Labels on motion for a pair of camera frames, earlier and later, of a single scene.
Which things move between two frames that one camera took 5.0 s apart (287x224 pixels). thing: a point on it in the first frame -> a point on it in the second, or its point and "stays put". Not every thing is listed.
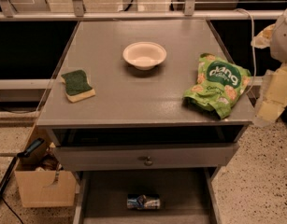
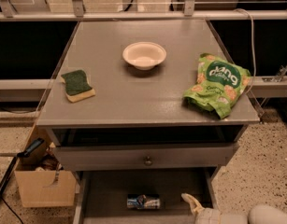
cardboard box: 41,180 stays put
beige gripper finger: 276,95 -> 212,216
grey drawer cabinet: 116,104 stays put
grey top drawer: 145,157 stays put
